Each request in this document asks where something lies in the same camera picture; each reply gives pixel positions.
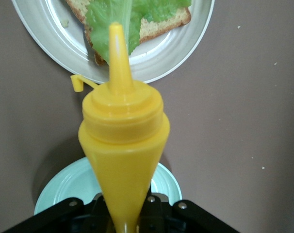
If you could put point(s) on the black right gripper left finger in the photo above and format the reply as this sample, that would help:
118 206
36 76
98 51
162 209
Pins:
64 218

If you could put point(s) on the yellow squeeze bottle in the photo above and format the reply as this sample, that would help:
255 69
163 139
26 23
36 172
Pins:
124 136

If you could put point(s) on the mint green plate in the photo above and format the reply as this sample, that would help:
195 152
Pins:
64 184

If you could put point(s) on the brown bread slice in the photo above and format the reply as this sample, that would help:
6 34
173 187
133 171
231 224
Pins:
159 26

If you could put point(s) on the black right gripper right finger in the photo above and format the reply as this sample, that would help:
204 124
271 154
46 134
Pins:
185 218

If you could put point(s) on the green lettuce leaf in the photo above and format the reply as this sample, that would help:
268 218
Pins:
101 29

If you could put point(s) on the beige plate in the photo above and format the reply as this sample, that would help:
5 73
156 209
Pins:
52 48

